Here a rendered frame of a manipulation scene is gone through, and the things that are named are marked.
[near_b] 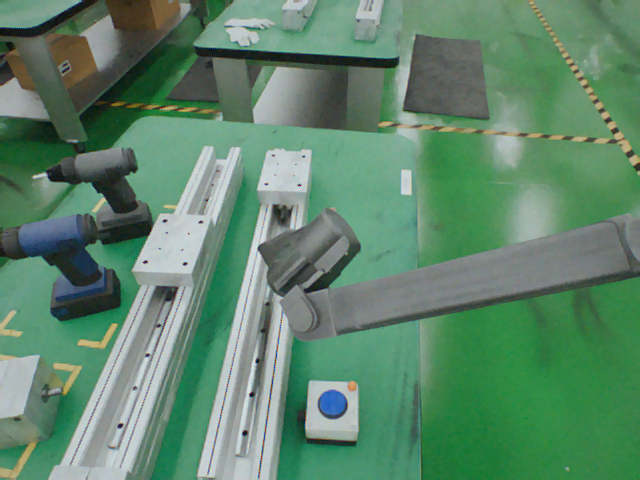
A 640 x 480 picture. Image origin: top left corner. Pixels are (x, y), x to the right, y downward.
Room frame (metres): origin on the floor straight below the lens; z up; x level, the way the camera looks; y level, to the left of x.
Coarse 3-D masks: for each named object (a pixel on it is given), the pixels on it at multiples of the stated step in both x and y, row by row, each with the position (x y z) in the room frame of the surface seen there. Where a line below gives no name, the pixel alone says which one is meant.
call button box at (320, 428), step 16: (320, 384) 0.33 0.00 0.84; (336, 384) 0.33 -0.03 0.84; (352, 400) 0.31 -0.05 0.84; (304, 416) 0.30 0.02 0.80; (320, 416) 0.28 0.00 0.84; (336, 416) 0.28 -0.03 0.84; (352, 416) 0.28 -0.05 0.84; (320, 432) 0.26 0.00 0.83; (336, 432) 0.26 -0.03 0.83; (352, 432) 0.26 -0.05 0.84
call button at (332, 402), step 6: (330, 390) 0.32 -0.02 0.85; (336, 390) 0.32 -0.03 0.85; (324, 396) 0.31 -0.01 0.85; (330, 396) 0.31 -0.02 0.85; (336, 396) 0.31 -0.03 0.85; (342, 396) 0.31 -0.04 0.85; (324, 402) 0.30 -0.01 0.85; (330, 402) 0.30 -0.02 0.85; (336, 402) 0.30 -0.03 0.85; (342, 402) 0.30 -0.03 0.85; (324, 408) 0.29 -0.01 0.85; (330, 408) 0.29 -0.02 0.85; (336, 408) 0.29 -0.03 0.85; (342, 408) 0.29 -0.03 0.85; (330, 414) 0.28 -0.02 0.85; (336, 414) 0.28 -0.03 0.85
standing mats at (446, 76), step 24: (432, 48) 3.96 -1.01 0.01; (456, 48) 3.96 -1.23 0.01; (480, 48) 3.98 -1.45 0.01; (0, 72) 3.45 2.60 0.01; (192, 72) 3.45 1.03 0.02; (432, 72) 3.45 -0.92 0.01; (456, 72) 3.45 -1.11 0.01; (480, 72) 3.45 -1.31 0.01; (168, 96) 3.01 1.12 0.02; (192, 96) 3.02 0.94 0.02; (216, 96) 3.02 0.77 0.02; (408, 96) 3.03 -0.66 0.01; (432, 96) 3.03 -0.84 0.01; (456, 96) 3.03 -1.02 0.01; (480, 96) 3.03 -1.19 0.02
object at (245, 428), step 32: (256, 224) 0.69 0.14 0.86; (288, 224) 0.73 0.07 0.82; (256, 256) 0.60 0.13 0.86; (256, 288) 0.52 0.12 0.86; (256, 320) 0.47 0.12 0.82; (256, 352) 0.39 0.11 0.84; (288, 352) 0.40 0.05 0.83; (224, 384) 0.32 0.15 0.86; (256, 384) 0.34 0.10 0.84; (224, 416) 0.27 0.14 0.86; (256, 416) 0.29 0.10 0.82; (224, 448) 0.23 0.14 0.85; (256, 448) 0.23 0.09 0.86
